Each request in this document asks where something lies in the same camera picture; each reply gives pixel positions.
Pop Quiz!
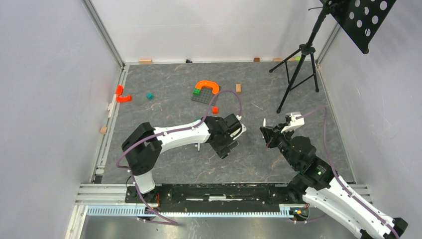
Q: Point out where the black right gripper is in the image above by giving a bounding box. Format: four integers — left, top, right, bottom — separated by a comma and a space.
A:
261, 122, 299, 170

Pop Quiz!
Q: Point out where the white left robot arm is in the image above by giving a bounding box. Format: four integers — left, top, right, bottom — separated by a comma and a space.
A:
121, 114, 247, 203

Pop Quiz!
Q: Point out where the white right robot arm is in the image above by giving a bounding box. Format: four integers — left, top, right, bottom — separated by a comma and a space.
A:
260, 123, 409, 239

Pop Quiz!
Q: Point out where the grey lego baseplate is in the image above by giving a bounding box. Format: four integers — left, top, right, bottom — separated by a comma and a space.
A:
191, 88, 218, 106

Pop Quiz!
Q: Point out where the orange arch block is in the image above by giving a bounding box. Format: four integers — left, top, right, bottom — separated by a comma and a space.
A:
195, 80, 220, 95

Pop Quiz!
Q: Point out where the wooden block back right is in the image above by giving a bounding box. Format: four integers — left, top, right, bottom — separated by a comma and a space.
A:
272, 57, 296, 62

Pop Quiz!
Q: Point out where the small teal cube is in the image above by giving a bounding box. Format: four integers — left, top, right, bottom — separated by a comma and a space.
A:
146, 93, 154, 100

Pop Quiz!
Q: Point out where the black tripod stand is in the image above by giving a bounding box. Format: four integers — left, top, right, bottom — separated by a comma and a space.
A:
269, 0, 336, 114

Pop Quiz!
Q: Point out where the orange curved block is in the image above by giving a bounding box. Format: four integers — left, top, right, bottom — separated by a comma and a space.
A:
116, 95, 132, 103

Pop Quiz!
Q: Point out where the orange block upright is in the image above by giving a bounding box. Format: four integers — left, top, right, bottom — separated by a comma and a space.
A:
115, 85, 123, 96

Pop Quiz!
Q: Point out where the black perforated plate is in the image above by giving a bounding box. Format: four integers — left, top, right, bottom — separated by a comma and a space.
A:
322, 0, 396, 54

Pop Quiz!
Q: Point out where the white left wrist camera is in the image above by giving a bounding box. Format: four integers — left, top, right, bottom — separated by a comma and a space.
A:
230, 123, 247, 140

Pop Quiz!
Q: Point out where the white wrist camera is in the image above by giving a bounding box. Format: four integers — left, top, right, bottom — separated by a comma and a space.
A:
230, 123, 247, 140
281, 112, 305, 133

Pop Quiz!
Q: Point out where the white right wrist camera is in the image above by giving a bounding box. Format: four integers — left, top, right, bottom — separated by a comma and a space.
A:
281, 112, 305, 133

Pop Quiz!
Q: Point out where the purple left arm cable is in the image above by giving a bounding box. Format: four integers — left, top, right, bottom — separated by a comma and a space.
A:
115, 89, 243, 226

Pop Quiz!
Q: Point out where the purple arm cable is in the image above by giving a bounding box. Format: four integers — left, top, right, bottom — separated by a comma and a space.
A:
294, 105, 401, 239
115, 89, 243, 226

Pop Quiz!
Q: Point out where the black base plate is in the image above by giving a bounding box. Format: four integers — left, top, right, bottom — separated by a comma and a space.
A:
125, 183, 310, 213

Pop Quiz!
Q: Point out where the wooden block back wall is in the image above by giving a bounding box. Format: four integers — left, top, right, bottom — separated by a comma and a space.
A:
138, 59, 153, 65

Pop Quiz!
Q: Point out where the blue cable duct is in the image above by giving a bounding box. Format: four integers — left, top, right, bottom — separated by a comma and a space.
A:
86, 205, 308, 219

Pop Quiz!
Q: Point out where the aluminium frame rail left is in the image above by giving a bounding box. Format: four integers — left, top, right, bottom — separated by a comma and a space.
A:
90, 66, 128, 184

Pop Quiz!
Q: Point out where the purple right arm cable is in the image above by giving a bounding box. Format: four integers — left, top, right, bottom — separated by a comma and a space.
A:
294, 105, 401, 239

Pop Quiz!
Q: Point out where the aluminium corner post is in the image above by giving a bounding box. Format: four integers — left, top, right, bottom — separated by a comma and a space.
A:
82, 0, 125, 69

